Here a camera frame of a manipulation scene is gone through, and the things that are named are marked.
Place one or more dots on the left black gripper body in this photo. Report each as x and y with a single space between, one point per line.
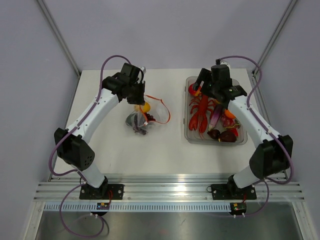
136 95

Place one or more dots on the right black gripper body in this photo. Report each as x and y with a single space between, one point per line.
209 89

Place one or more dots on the red toy tomato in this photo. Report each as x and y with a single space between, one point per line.
194 92

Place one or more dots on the purple toy eggplant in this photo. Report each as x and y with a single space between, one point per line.
217 112

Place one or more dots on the yellow toy potato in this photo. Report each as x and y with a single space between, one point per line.
143 108

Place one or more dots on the clear zip top bag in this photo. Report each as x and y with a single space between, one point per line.
159 112

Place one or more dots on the dark purple toy grapes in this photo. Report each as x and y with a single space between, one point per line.
140 125

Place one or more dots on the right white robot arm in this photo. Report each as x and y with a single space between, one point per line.
272 150

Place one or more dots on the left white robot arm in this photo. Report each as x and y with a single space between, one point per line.
72 143

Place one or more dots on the clear plastic food bin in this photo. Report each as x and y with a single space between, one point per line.
193 137

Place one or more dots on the toy orange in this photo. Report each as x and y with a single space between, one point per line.
228 114

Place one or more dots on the red toy lobster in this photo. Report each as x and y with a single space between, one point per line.
201 111

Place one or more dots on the dark red toy fig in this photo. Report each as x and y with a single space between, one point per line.
214 134

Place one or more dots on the dark red toy apple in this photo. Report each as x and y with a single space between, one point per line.
228 137

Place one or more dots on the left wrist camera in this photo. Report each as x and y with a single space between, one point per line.
143 69

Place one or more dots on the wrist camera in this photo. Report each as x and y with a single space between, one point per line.
143 69
223 62

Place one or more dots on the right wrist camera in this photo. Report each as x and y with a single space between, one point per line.
223 62

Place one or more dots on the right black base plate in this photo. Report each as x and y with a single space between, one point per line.
224 192

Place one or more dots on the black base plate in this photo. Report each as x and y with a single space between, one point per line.
117 191
224 192

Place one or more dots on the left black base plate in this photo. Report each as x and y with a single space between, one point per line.
117 191

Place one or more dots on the aluminium rail frame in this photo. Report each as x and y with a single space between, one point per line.
164 188

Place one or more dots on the white slotted cable duct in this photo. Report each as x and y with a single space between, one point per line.
151 207

